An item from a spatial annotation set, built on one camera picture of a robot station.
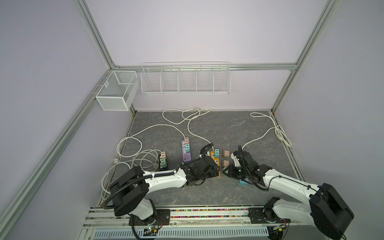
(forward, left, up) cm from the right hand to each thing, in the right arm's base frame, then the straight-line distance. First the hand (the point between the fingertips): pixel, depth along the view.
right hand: (224, 173), depth 84 cm
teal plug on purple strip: (+14, +22, +3) cm, 26 cm away
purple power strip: (+10, +23, 0) cm, 25 cm away
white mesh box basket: (+48, +69, +22) cm, 87 cm away
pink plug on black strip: (+10, +36, +3) cm, 38 cm away
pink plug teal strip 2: (+6, -1, -1) cm, 7 cm away
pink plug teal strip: (+13, -2, -1) cm, 14 cm away
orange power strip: (+8, +4, -1) cm, 9 cm away
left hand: (-1, +4, +4) cm, 6 cm away
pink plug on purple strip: (+20, +23, +4) cm, 30 cm away
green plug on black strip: (+4, +35, +4) cm, 36 cm away
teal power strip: (-9, -7, +9) cm, 15 cm away
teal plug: (+11, +4, +3) cm, 12 cm away
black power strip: (+2, +33, +3) cm, 33 cm away
